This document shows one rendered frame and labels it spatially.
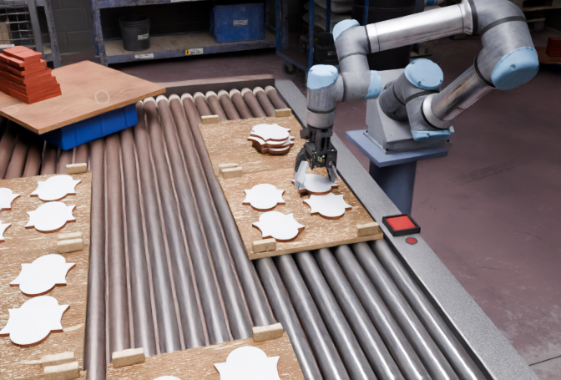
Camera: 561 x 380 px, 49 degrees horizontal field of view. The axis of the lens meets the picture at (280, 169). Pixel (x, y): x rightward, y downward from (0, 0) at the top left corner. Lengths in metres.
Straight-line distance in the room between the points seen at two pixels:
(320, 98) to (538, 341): 1.63
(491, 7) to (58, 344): 1.27
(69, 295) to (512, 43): 1.20
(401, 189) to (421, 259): 0.74
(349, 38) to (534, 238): 2.09
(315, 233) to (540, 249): 2.01
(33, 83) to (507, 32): 1.49
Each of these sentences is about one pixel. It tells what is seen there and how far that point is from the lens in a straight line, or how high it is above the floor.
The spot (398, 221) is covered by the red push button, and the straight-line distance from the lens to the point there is 1.64.
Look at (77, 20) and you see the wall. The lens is 6.51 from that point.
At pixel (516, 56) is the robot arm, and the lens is 1.62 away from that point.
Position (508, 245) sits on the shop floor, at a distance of 3.37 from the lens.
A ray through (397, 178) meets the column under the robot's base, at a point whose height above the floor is 0.76.
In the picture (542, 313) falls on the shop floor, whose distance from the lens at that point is 2.98.
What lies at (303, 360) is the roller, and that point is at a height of 0.92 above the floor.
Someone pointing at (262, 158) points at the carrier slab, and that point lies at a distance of 1.93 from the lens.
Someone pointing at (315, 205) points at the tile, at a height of 0.95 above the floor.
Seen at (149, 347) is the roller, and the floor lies 0.92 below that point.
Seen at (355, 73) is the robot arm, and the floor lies 1.29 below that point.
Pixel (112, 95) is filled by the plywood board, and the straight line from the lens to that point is 2.22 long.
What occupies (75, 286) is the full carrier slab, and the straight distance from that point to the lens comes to 1.45.
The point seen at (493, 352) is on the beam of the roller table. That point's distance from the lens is 1.33.
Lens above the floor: 1.79
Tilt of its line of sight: 27 degrees down
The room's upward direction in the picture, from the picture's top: straight up
